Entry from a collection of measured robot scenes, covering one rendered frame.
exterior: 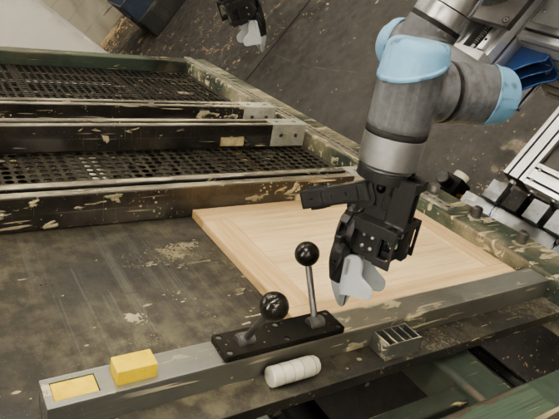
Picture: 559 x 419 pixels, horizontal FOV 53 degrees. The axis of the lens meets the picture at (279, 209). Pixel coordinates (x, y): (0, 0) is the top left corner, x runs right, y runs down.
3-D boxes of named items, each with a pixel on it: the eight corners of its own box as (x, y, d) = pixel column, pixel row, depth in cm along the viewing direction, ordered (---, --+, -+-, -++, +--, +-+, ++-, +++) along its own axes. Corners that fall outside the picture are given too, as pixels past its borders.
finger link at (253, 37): (245, 59, 139) (234, 24, 133) (265, 49, 140) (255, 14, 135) (251, 62, 137) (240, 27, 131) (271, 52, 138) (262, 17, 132)
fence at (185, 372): (543, 296, 114) (550, 279, 112) (46, 436, 63) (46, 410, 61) (522, 283, 117) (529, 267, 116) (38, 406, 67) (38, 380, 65)
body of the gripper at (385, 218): (383, 278, 68) (409, 187, 63) (326, 248, 73) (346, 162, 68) (411, 259, 74) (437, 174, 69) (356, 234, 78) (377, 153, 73)
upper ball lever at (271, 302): (258, 352, 78) (299, 310, 68) (234, 358, 76) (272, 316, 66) (249, 327, 79) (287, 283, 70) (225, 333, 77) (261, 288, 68)
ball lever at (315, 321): (333, 329, 82) (323, 239, 83) (313, 334, 80) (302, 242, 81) (319, 327, 86) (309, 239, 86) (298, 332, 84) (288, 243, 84)
